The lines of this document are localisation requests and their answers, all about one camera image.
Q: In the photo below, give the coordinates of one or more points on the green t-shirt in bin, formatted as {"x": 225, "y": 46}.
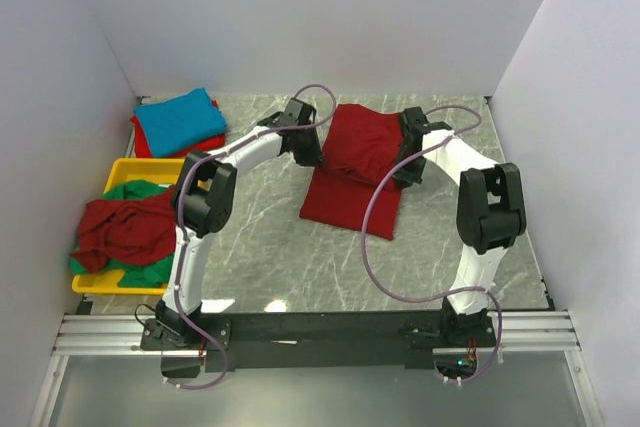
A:
{"x": 140, "y": 274}

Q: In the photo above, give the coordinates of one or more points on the folded bright red t-shirt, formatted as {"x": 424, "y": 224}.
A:
{"x": 142, "y": 139}

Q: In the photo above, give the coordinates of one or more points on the dark red t-shirt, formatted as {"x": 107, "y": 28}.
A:
{"x": 125, "y": 232}
{"x": 360, "y": 149}

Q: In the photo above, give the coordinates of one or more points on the black base crossbar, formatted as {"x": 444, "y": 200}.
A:
{"x": 338, "y": 339}

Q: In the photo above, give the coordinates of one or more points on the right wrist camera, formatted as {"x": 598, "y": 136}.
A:
{"x": 413, "y": 120}

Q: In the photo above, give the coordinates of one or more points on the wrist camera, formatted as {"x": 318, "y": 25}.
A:
{"x": 297, "y": 113}
{"x": 413, "y": 120}

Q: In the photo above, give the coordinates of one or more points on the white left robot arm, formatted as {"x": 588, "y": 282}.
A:
{"x": 203, "y": 204}

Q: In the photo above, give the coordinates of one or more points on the crumpled dark red t-shirt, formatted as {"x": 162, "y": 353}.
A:
{"x": 125, "y": 232}

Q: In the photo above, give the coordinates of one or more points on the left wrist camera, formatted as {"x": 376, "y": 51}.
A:
{"x": 297, "y": 113}

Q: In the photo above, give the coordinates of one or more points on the yellow plastic bin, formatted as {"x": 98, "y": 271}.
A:
{"x": 126, "y": 238}

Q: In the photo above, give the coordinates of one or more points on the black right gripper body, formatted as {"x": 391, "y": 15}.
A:
{"x": 410, "y": 174}

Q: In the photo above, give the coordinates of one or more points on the folded blue t-shirt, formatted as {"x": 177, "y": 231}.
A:
{"x": 177, "y": 122}

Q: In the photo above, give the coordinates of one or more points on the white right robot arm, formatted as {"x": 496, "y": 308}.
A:
{"x": 490, "y": 217}

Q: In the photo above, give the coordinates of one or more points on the aluminium rail frame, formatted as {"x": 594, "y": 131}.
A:
{"x": 120, "y": 335}

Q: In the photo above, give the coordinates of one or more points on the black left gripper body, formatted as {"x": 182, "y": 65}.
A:
{"x": 307, "y": 149}

